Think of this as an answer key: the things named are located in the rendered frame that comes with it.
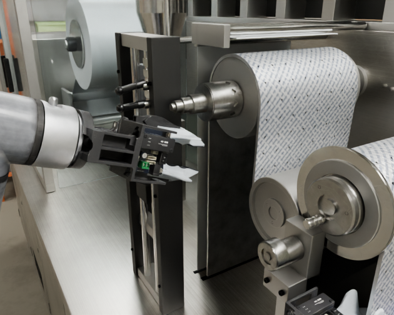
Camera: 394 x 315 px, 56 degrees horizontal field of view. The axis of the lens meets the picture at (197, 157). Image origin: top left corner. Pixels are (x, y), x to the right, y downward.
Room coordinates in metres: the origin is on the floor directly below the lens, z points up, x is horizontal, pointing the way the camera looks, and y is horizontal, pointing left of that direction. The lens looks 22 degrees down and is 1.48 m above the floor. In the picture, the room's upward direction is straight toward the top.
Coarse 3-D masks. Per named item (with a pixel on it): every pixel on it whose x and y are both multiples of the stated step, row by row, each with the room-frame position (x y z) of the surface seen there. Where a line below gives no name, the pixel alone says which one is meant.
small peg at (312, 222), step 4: (312, 216) 0.41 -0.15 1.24; (316, 216) 0.41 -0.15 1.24; (320, 216) 0.41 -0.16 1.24; (324, 216) 0.41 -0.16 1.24; (304, 220) 0.40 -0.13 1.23; (308, 220) 0.40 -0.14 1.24; (312, 220) 0.40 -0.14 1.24; (316, 220) 0.40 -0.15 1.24; (320, 220) 0.40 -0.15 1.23; (324, 220) 0.41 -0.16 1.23; (304, 224) 0.40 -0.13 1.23; (308, 224) 0.40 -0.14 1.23; (312, 224) 0.40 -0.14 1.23; (316, 224) 0.40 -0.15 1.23; (320, 224) 0.40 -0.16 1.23; (308, 228) 0.40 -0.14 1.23
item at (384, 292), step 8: (384, 256) 0.37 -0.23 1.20; (392, 256) 0.38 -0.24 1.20; (384, 264) 0.37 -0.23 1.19; (392, 264) 0.38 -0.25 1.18; (376, 272) 0.37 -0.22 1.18; (384, 272) 0.38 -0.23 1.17; (392, 272) 0.39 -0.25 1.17; (376, 280) 0.37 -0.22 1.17; (384, 280) 0.38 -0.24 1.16; (392, 280) 0.39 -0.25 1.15; (376, 288) 0.37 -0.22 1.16; (384, 288) 0.38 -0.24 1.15; (392, 288) 0.39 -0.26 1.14; (376, 296) 0.37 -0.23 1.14; (384, 296) 0.38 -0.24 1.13; (392, 296) 0.39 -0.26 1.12; (368, 304) 0.37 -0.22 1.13; (376, 304) 0.38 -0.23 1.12; (384, 304) 0.39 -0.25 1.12; (392, 304) 0.40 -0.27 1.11; (368, 312) 0.37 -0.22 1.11; (384, 312) 0.39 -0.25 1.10; (392, 312) 0.40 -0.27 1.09
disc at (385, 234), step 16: (320, 160) 0.45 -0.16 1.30; (352, 160) 0.41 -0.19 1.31; (368, 160) 0.40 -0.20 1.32; (304, 176) 0.47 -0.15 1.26; (368, 176) 0.39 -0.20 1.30; (384, 192) 0.37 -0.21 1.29; (304, 208) 0.46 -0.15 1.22; (384, 208) 0.37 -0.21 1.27; (384, 224) 0.37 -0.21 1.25; (384, 240) 0.36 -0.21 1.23; (352, 256) 0.39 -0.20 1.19; (368, 256) 0.37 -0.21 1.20
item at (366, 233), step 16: (336, 160) 0.43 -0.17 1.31; (320, 176) 0.44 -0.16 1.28; (352, 176) 0.40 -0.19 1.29; (304, 192) 0.46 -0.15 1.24; (368, 192) 0.38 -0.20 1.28; (368, 208) 0.38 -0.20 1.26; (368, 224) 0.38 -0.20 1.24; (336, 240) 0.41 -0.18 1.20; (352, 240) 0.39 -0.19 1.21; (368, 240) 0.37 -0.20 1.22
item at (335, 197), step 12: (324, 180) 0.42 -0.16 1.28; (336, 180) 0.41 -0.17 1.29; (348, 180) 0.41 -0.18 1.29; (312, 192) 0.43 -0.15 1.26; (324, 192) 0.42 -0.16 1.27; (336, 192) 0.40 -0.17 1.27; (348, 192) 0.39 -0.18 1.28; (312, 204) 0.43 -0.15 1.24; (324, 204) 0.41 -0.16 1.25; (336, 204) 0.40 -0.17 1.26; (348, 204) 0.38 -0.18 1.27; (360, 204) 0.39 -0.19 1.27; (336, 216) 0.40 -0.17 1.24; (348, 216) 0.38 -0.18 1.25; (360, 216) 0.38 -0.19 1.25; (324, 228) 0.41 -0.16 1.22; (336, 228) 0.39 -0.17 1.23; (348, 228) 0.38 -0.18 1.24
